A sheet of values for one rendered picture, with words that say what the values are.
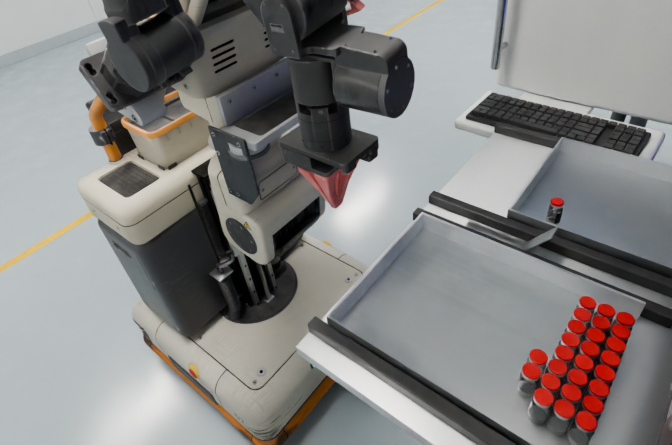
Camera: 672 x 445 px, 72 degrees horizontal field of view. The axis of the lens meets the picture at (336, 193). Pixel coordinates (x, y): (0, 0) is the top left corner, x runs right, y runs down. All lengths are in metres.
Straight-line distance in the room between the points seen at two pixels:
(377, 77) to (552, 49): 0.98
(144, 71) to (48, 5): 4.87
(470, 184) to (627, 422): 0.46
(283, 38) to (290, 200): 0.65
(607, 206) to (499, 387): 0.42
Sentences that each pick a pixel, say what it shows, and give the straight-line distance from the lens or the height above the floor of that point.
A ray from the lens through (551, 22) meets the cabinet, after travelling 1.34.
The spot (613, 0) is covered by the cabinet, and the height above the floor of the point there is 1.07.
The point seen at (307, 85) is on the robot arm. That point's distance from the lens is 0.47.
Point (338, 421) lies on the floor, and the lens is 1.61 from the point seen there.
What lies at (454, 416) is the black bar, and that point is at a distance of 0.61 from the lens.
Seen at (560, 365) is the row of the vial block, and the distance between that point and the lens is 0.64.
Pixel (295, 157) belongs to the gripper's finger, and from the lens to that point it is 0.53.
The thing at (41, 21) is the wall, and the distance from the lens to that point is 5.50.
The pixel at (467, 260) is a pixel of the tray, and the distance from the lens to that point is 0.78.
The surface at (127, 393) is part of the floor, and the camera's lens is 1.88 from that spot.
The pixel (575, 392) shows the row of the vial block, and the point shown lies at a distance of 0.62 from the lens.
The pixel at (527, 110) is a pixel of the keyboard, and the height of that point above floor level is 0.83.
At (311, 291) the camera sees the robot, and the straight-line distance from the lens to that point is 1.53.
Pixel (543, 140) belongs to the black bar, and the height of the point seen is 0.89.
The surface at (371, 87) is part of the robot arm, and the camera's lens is 0.42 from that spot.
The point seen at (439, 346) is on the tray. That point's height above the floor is 0.88.
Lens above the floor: 1.45
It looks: 39 degrees down
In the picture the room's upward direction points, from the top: 8 degrees counter-clockwise
